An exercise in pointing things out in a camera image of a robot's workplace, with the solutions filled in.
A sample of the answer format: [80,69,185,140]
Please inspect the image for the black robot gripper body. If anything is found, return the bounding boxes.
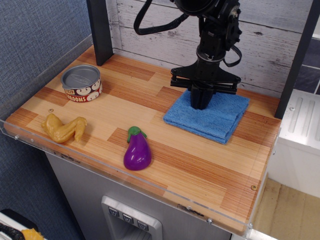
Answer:
[170,58,241,94]

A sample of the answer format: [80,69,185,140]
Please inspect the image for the left black frame post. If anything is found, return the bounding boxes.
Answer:
[86,0,114,66]

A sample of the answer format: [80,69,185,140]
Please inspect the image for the blue cloth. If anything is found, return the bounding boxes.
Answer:
[163,90,250,144]

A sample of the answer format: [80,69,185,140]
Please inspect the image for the yellow toy chicken wing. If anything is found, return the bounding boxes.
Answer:
[41,113,87,143]

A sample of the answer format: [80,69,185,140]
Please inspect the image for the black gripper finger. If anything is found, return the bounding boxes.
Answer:
[190,85,202,110]
[200,88,216,110]

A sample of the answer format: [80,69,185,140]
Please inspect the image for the white appliance at right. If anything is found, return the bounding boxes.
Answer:
[267,90,320,197]

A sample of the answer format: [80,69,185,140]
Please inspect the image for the black frame post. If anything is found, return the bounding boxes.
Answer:
[274,0,320,120]
[86,0,114,66]

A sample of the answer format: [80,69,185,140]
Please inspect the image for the right black frame post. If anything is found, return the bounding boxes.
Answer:
[274,0,320,120]

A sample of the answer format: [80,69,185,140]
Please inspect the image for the black braided cable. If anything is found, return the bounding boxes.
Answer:
[133,0,189,36]

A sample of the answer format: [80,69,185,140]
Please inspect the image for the yellow black object bottom left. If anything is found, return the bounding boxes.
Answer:
[0,209,46,240]

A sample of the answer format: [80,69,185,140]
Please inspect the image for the mushroom tin can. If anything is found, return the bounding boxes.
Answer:
[60,64,103,103]

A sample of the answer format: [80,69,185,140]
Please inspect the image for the purple toy eggplant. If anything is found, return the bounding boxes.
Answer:
[123,126,152,171]

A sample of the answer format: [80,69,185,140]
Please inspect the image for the grey cabinet with dispenser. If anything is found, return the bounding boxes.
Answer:
[46,153,232,240]

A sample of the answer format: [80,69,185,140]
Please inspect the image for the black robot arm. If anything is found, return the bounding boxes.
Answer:
[170,0,242,110]

